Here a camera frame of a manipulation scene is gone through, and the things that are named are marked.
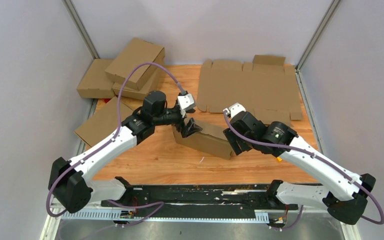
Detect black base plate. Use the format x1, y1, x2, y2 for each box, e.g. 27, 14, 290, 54
116, 184, 300, 218

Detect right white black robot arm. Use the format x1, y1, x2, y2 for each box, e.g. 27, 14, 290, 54
223, 104, 384, 225

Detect cardboard box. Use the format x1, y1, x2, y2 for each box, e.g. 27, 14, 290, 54
172, 119, 235, 160
105, 37, 165, 90
76, 59, 115, 99
121, 67, 163, 100
74, 97, 119, 147

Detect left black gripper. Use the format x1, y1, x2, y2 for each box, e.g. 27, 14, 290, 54
153, 106, 203, 138

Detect right aluminium corner post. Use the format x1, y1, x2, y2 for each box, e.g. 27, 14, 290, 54
295, 0, 342, 72

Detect aluminium slotted rail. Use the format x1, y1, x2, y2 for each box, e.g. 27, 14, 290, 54
61, 208, 270, 224

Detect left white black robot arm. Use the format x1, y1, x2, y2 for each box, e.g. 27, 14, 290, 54
48, 90, 202, 213

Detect left aluminium corner post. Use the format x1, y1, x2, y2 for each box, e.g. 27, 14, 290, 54
62, 0, 100, 59

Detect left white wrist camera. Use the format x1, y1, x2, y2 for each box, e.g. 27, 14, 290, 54
177, 93, 196, 114

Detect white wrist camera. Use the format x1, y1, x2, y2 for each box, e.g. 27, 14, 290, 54
223, 102, 246, 118
177, 93, 196, 114

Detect aluminium corner post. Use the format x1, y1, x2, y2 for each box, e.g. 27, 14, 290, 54
62, 0, 100, 59
295, 0, 342, 72

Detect flat cardboard sheet underneath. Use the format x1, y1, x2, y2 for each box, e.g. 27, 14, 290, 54
196, 55, 303, 125

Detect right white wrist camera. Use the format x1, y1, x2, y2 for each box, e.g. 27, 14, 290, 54
223, 102, 246, 118

